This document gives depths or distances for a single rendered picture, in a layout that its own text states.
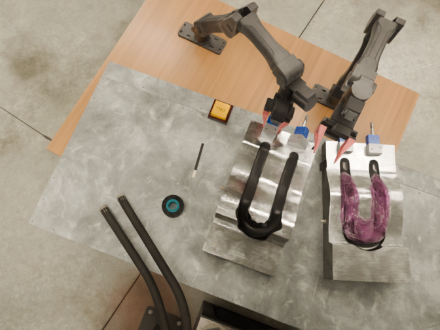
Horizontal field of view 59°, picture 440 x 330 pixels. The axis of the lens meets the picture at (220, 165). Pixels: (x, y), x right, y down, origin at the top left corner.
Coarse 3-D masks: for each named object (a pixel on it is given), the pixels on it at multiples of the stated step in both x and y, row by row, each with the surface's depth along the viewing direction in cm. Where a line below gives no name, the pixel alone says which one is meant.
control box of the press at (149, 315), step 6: (150, 306) 208; (150, 312) 206; (144, 318) 206; (150, 318) 206; (156, 318) 207; (168, 318) 207; (174, 318) 207; (180, 318) 207; (144, 324) 206; (150, 324) 206; (156, 324) 206; (174, 324) 206; (180, 324) 206
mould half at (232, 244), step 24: (288, 144) 141; (312, 144) 142; (240, 168) 139; (264, 168) 139; (240, 192) 133; (264, 192) 135; (288, 192) 137; (216, 216) 134; (264, 216) 130; (288, 216) 131; (216, 240) 135; (240, 240) 135; (288, 240) 129; (240, 264) 133; (264, 264) 133
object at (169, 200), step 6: (168, 198) 140; (174, 198) 140; (180, 198) 140; (162, 204) 140; (168, 204) 140; (180, 204) 140; (162, 210) 139; (168, 210) 139; (174, 210) 139; (180, 210) 139; (168, 216) 140; (174, 216) 139
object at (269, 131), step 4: (268, 120) 139; (268, 124) 137; (272, 124) 139; (264, 128) 137; (268, 128) 137; (272, 128) 137; (276, 128) 137; (264, 132) 137; (268, 132) 136; (272, 132) 136; (276, 132) 137; (264, 136) 140; (268, 136) 139; (272, 136) 138; (272, 140) 141
